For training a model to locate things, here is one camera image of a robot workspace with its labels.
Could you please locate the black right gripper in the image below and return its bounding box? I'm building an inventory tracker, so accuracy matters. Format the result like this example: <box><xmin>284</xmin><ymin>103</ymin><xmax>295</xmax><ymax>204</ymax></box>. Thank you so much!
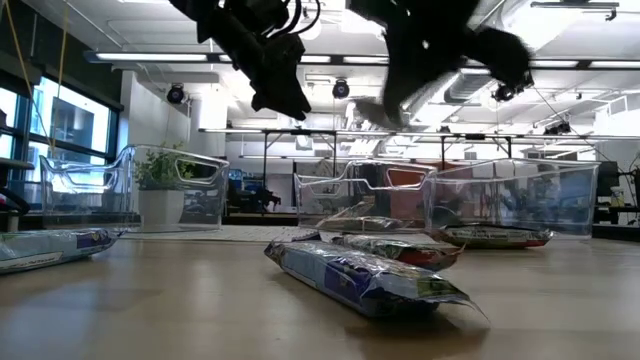
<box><xmin>353</xmin><ymin>44</ymin><xmax>467</xmax><ymax>129</ymax></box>

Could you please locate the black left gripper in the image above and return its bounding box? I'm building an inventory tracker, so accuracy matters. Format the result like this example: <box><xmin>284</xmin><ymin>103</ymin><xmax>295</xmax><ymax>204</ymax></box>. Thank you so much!
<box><xmin>248</xmin><ymin>32</ymin><xmax>313</xmax><ymax>122</ymax></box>

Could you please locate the green red granola bar pack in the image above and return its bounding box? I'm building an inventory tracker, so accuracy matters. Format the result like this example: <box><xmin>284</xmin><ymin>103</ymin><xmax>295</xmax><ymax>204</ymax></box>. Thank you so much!
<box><xmin>431</xmin><ymin>223</ymin><xmax>556</xmax><ymax>251</ymax></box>
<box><xmin>331</xmin><ymin>233</ymin><xmax>467</xmax><ymax>273</ymax></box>

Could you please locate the blue silver granola bar pack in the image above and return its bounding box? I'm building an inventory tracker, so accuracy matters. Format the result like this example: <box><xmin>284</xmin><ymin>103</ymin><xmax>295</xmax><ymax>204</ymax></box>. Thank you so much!
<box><xmin>0</xmin><ymin>227</ymin><xmax>122</xmax><ymax>277</ymax></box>

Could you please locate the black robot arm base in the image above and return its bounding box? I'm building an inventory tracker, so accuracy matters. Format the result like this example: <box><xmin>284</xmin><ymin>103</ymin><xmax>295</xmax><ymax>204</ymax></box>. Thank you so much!
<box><xmin>0</xmin><ymin>157</ymin><xmax>36</xmax><ymax>217</ymax></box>

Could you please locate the white patterned table mat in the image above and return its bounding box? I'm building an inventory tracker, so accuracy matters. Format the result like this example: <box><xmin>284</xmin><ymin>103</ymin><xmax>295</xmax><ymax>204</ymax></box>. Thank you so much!
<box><xmin>122</xmin><ymin>224</ymin><xmax>436</xmax><ymax>245</ymax></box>

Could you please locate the long ceiling light strip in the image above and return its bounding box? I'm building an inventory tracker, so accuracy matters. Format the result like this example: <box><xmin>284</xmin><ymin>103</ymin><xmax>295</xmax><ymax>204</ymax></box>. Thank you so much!
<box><xmin>83</xmin><ymin>49</ymin><xmax>640</xmax><ymax>71</ymax></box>

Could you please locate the green plant in white pot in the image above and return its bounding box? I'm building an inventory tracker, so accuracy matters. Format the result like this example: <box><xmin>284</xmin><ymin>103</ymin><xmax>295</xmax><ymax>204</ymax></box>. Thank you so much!
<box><xmin>133</xmin><ymin>142</ymin><xmax>195</xmax><ymax>227</ymax></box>

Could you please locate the clear plastic bin straight rim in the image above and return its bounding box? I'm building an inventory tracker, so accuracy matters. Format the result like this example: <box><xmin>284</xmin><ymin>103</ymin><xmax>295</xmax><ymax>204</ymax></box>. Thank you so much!
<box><xmin>428</xmin><ymin>157</ymin><xmax>601</xmax><ymax>239</ymax></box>

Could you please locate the dark computer monitor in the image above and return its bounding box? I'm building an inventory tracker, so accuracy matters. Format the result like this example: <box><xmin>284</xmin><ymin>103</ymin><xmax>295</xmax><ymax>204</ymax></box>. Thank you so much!
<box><xmin>596</xmin><ymin>159</ymin><xmax>619</xmax><ymax>197</ymax></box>

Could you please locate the black metal frame rig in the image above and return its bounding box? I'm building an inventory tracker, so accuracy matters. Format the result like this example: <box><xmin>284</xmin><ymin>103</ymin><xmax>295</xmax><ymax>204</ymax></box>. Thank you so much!
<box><xmin>198</xmin><ymin>127</ymin><xmax>591</xmax><ymax>189</ymax></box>

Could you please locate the clear plastic bin cutout handle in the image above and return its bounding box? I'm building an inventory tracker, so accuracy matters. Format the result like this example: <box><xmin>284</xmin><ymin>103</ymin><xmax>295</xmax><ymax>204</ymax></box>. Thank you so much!
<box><xmin>293</xmin><ymin>158</ymin><xmax>439</xmax><ymax>235</ymax></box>

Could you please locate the silver ceiling air duct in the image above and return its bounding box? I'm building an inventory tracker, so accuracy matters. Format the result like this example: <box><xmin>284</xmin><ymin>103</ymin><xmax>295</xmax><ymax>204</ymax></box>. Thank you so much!
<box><xmin>443</xmin><ymin>69</ymin><xmax>501</xmax><ymax>104</ymax></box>

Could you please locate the black ceiling camera cluster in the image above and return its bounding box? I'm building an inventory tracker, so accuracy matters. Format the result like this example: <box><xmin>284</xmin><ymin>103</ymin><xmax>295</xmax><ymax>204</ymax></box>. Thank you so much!
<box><xmin>491</xmin><ymin>72</ymin><xmax>536</xmax><ymax>104</ymax></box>

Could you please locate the black ceiling camera pair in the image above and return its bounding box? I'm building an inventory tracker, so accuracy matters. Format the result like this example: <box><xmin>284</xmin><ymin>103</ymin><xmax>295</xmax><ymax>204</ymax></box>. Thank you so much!
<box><xmin>543</xmin><ymin>120</ymin><xmax>573</xmax><ymax>137</ymax></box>

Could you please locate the clear plastic bin curved handle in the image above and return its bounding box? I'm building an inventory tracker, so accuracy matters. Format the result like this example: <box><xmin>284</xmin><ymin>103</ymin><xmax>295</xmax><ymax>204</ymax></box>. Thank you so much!
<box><xmin>39</xmin><ymin>143</ymin><xmax>231</xmax><ymax>234</ymax></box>

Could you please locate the yellow hanging cord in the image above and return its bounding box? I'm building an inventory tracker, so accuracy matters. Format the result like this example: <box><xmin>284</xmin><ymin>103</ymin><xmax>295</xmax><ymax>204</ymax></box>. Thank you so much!
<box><xmin>2</xmin><ymin>0</ymin><xmax>57</xmax><ymax>157</ymax></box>

